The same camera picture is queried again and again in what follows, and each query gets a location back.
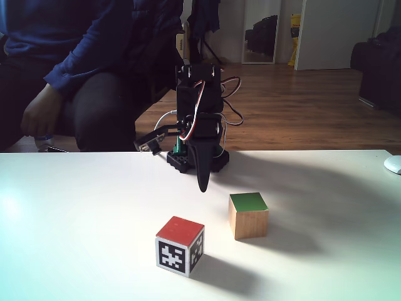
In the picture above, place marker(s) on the white computer mouse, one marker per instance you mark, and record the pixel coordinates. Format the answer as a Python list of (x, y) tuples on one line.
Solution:
[(394, 164)]

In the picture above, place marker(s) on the beige cardboard box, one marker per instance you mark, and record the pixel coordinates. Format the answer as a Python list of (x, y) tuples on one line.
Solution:
[(181, 44)]

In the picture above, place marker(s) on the green-topped wooden cube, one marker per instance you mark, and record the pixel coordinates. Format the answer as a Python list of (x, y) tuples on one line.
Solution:
[(250, 219)]

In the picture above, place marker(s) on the tall wall mirror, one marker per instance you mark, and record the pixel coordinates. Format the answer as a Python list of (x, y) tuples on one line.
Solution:
[(261, 31)]

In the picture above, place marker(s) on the person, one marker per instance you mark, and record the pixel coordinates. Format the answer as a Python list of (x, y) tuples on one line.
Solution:
[(94, 47)]

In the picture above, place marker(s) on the person's right hand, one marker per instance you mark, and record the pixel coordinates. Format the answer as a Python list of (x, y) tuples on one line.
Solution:
[(40, 113)]

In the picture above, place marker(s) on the white door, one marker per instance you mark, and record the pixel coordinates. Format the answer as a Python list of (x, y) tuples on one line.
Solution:
[(335, 34)]

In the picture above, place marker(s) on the yellow bag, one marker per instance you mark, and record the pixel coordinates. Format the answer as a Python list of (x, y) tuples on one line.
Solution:
[(294, 40)]

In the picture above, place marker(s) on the dark clothes on stand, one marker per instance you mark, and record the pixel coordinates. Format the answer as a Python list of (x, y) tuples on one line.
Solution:
[(202, 19)]

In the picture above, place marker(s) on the black gripper-mounted camera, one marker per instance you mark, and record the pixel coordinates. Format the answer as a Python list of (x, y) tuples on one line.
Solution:
[(148, 141)]

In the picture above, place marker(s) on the red-topped marker cube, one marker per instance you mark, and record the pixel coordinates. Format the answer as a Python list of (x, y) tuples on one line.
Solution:
[(178, 238)]

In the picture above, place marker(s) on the black sofa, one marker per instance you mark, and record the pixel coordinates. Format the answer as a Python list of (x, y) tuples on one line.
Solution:
[(380, 75)]

